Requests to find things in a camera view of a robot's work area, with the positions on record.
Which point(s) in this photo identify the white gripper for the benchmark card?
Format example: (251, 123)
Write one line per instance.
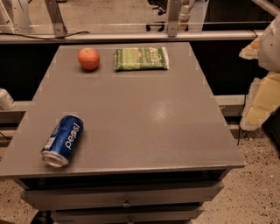
(270, 48)

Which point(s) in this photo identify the red apple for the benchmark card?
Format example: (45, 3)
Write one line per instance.
(88, 58)

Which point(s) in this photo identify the blue pepsi can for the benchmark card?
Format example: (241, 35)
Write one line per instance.
(61, 144)

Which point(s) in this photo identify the green chip bag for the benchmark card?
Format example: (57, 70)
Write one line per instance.
(141, 58)

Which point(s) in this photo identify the grey drawer cabinet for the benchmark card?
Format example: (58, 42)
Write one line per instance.
(140, 127)

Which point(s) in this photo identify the upper grey drawer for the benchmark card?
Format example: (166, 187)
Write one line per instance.
(123, 196)

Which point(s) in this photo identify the grey drawer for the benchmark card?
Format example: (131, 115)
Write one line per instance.
(123, 196)
(127, 215)

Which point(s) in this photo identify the lower grey drawer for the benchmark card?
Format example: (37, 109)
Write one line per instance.
(127, 215)

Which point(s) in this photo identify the white cylinder at left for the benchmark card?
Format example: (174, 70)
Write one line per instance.
(6, 101)

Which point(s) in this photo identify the metal frame post centre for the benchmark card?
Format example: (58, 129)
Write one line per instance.
(173, 18)

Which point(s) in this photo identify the metal frame post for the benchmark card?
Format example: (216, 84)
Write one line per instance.
(58, 25)
(173, 18)

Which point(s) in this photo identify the horizontal metal rail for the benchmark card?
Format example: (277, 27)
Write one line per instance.
(86, 37)

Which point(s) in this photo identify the metal frame post left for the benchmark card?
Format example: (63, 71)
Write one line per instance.
(58, 25)

